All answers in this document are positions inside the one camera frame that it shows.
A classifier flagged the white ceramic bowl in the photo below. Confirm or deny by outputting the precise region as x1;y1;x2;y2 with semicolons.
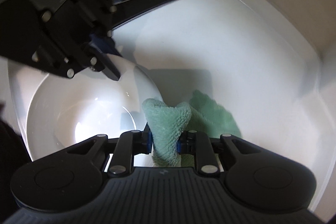
25;53;165;162

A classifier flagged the green microfiber cloth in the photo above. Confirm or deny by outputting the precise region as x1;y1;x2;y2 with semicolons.
142;90;242;167

